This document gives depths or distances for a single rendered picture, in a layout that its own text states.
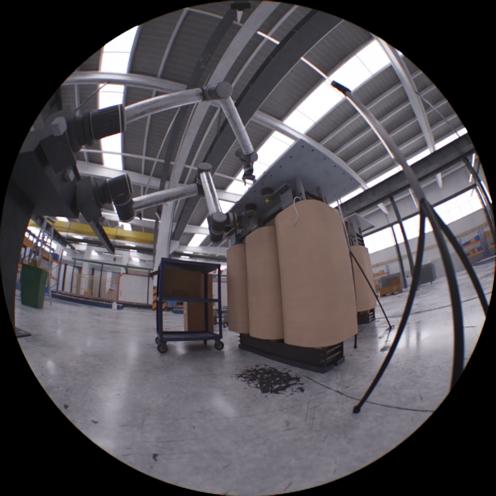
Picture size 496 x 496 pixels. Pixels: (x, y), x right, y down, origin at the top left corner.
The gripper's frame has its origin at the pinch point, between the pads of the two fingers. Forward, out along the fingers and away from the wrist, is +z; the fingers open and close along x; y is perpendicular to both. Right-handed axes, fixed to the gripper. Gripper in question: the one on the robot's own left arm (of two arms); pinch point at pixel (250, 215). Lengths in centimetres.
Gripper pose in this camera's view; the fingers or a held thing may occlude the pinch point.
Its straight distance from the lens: 162.2
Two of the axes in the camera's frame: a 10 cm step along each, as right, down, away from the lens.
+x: -1.7, 3.2, 9.3
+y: -2.5, -9.3, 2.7
